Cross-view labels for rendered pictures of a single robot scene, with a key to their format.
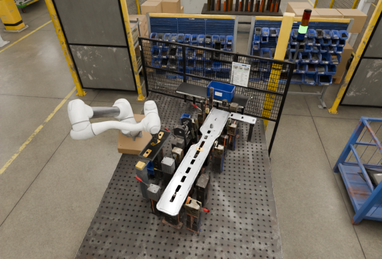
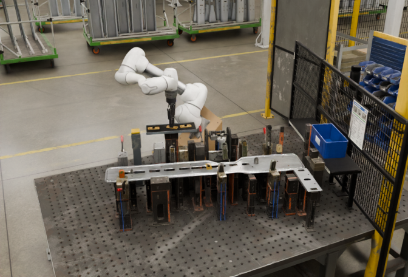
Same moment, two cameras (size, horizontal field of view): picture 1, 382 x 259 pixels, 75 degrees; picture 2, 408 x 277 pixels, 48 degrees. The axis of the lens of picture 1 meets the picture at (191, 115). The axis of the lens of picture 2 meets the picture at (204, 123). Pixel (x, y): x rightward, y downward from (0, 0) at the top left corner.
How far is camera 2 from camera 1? 242 cm
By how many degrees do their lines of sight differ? 50
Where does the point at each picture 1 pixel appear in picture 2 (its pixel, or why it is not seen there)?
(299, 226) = not seen: outside the picture
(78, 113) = (128, 58)
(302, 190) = not seen: outside the picture
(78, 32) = (286, 33)
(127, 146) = (183, 142)
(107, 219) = (96, 174)
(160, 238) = (97, 210)
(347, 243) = not seen: outside the picture
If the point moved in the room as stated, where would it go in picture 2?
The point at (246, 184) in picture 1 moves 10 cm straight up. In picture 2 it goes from (221, 248) to (221, 235)
